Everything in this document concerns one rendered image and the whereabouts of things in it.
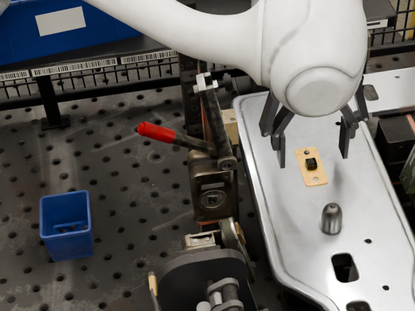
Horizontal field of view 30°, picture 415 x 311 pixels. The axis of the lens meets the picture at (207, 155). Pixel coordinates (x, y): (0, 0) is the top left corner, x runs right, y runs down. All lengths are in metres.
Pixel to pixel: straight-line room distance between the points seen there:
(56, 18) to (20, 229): 0.46
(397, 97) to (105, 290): 0.65
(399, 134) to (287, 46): 0.56
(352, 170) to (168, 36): 0.47
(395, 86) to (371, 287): 0.44
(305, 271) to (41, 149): 0.84
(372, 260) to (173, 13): 0.48
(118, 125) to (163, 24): 0.90
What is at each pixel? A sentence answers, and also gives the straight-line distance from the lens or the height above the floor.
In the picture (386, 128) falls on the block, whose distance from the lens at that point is 1.38.
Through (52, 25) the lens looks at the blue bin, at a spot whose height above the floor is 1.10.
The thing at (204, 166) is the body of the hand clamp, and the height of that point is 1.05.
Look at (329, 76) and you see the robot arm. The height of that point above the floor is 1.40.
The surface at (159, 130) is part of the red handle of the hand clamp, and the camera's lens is 1.15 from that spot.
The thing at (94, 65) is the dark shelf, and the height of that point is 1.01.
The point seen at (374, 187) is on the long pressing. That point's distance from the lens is 1.26.
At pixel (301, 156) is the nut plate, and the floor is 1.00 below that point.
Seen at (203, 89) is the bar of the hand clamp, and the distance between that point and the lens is 1.09.
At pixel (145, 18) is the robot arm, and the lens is 0.95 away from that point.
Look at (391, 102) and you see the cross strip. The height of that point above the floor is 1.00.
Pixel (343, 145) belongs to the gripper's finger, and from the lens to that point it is 1.25.
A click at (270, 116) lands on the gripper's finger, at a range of 1.16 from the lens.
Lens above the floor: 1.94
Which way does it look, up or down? 46 degrees down
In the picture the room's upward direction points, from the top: 5 degrees counter-clockwise
